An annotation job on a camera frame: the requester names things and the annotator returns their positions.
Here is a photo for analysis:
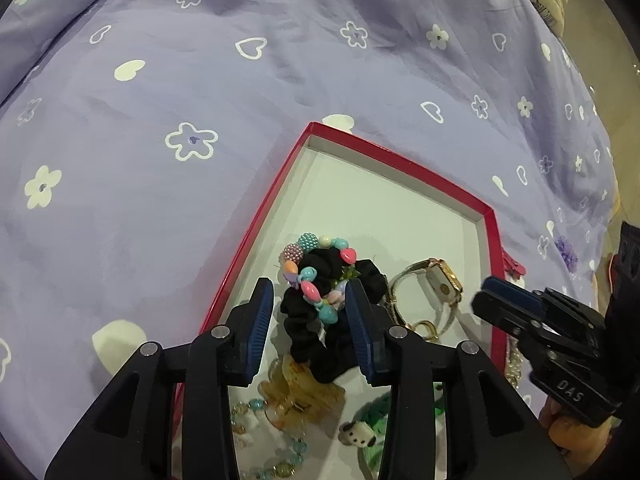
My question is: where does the red shallow cardboard box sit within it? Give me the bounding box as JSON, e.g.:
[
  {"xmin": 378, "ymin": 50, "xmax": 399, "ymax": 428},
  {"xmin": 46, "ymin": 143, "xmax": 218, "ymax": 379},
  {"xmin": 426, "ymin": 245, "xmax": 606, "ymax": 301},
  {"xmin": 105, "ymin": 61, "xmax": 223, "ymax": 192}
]
[{"xmin": 172, "ymin": 121, "xmax": 507, "ymax": 480}]

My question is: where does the gold wrist watch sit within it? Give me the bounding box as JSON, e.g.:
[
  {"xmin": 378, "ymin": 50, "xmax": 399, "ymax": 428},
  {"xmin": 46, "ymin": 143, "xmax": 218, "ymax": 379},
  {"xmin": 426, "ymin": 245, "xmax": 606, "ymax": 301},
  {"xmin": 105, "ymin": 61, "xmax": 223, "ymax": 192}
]
[{"xmin": 387, "ymin": 257, "xmax": 466, "ymax": 343}]

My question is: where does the purple flower hair tie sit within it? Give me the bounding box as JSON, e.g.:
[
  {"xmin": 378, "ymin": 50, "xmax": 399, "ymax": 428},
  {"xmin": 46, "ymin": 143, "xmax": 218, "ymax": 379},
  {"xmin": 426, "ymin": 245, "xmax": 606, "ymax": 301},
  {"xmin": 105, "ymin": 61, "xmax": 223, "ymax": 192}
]
[{"xmin": 554, "ymin": 237, "xmax": 581, "ymax": 271}]

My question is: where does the red hair clip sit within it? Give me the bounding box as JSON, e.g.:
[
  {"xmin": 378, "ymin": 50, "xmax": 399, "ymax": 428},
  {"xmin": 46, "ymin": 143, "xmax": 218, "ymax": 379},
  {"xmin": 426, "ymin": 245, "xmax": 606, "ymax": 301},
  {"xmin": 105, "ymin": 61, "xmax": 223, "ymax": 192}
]
[{"xmin": 502, "ymin": 247, "xmax": 526, "ymax": 278}]

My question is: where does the pastel glass bead bracelet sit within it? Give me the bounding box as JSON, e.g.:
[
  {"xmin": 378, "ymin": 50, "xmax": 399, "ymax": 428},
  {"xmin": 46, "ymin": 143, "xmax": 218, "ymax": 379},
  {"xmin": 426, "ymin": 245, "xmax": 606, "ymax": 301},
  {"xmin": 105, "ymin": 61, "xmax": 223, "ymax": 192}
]
[{"xmin": 230, "ymin": 399, "xmax": 308, "ymax": 480}]

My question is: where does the person's right hand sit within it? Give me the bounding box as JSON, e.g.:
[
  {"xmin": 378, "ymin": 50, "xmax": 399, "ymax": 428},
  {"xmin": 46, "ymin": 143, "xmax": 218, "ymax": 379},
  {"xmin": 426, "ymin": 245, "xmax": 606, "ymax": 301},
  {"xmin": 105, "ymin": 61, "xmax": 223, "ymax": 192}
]
[{"xmin": 537, "ymin": 394, "xmax": 615, "ymax": 453}]

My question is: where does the purple flower printed duvet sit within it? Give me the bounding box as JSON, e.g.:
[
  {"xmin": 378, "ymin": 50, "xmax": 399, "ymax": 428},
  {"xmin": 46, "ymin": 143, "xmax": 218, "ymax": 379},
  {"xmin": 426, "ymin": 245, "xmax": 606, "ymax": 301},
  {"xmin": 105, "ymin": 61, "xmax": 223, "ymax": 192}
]
[{"xmin": 0, "ymin": 0, "xmax": 621, "ymax": 461}]

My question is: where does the green braided hair tie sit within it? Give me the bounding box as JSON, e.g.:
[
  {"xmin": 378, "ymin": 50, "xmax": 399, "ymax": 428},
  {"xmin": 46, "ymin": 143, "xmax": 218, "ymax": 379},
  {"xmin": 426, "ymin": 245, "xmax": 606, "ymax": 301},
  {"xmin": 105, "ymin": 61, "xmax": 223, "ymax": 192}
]
[{"xmin": 369, "ymin": 382, "xmax": 446, "ymax": 426}]

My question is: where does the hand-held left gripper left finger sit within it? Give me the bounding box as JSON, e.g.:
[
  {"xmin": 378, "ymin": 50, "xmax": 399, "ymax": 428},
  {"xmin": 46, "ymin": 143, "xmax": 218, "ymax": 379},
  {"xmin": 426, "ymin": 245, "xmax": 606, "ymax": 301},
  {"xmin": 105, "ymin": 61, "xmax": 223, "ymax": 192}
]
[{"xmin": 45, "ymin": 276, "xmax": 275, "ymax": 480}]

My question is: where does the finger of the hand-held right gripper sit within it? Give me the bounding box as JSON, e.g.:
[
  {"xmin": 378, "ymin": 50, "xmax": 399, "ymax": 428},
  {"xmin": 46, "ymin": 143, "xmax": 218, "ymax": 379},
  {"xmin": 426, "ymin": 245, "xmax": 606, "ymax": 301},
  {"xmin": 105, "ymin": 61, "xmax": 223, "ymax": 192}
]
[
  {"xmin": 481, "ymin": 276, "xmax": 546, "ymax": 315},
  {"xmin": 471, "ymin": 291, "xmax": 543, "ymax": 342}
]

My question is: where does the black scrunchie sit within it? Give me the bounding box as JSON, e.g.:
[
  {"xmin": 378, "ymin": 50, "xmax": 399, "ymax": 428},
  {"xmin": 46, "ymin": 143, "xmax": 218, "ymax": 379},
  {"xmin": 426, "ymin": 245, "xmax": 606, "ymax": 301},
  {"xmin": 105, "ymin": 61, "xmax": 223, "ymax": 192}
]
[{"xmin": 278, "ymin": 251, "xmax": 388, "ymax": 378}]

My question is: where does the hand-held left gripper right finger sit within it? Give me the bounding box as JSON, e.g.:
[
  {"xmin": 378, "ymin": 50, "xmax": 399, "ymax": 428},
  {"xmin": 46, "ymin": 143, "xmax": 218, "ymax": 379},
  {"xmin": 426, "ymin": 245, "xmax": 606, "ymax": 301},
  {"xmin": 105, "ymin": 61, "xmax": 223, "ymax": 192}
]
[{"xmin": 344, "ymin": 279, "xmax": 573, "ymax": 480}]

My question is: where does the colourful bead bracelet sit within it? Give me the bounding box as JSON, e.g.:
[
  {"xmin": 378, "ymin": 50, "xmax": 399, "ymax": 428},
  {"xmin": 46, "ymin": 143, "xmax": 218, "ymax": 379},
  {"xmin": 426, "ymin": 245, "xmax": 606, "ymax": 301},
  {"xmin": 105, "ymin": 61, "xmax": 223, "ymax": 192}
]
[{"xmin": 280, "ymin": 232, "xmax": 358, "ymax": 324}]

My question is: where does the amber hair claw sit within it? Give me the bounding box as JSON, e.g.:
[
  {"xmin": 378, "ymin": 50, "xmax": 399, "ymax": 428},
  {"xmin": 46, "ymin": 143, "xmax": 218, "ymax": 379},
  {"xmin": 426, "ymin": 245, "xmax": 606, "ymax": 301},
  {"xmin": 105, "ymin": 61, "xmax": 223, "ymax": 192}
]
[{"xmin": 257, "ymin": 355, "xmax": 347, "ymax": 431}]

